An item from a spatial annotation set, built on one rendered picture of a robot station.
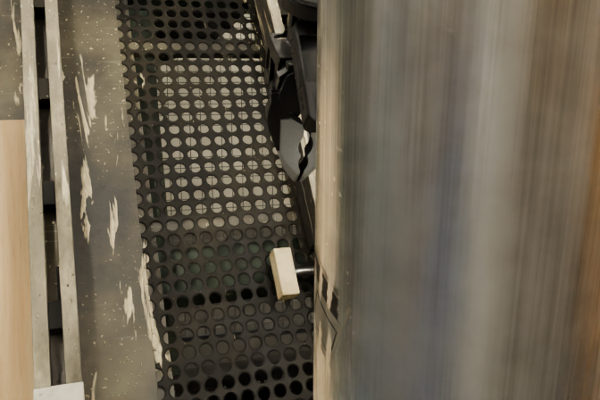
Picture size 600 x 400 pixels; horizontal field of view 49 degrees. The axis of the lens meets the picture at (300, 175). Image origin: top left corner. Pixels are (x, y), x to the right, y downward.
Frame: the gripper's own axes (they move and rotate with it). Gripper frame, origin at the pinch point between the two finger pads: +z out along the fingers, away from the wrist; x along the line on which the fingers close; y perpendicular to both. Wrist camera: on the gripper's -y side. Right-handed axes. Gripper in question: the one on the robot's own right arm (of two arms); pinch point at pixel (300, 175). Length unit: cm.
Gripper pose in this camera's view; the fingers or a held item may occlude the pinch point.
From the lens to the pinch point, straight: 73.4
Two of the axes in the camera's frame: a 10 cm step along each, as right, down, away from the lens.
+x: -9.7, 0.4, -2.5
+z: -1.2, 8.1, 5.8
